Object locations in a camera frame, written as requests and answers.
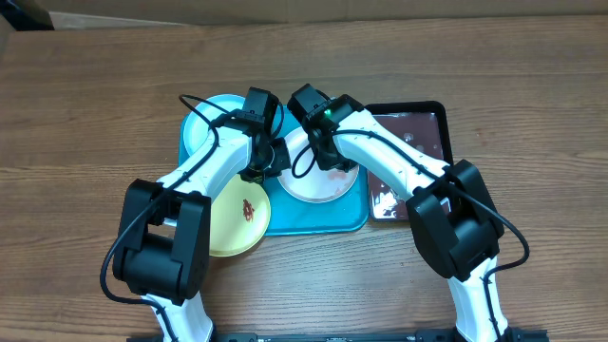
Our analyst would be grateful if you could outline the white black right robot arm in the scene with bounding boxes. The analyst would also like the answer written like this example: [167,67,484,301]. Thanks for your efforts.
[288,89,508,341]

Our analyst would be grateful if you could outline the teal plastic tray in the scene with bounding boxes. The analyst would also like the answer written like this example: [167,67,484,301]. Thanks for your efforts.
[178,106,369,236]

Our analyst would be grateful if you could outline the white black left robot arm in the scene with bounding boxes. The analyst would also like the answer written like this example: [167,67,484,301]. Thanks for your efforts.
[100,128,291,341]

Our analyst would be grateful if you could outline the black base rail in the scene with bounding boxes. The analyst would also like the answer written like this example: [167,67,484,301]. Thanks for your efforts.
[125,328,550,342]

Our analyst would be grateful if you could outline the white plate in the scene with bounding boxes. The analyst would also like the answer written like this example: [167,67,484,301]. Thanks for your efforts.
[278,127,359,203]

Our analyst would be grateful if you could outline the light blue plate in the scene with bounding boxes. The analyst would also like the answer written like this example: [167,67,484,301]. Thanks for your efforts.
[181,94,245,156]

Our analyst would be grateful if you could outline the black tray with water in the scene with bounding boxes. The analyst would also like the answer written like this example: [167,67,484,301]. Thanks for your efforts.
[366,101,453,221]

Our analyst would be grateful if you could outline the cardboard panel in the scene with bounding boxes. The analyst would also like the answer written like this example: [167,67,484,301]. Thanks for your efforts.
[38,0,607,25]

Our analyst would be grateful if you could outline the yellow plate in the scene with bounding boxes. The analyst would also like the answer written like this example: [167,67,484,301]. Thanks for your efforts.
[209,175,271,257]

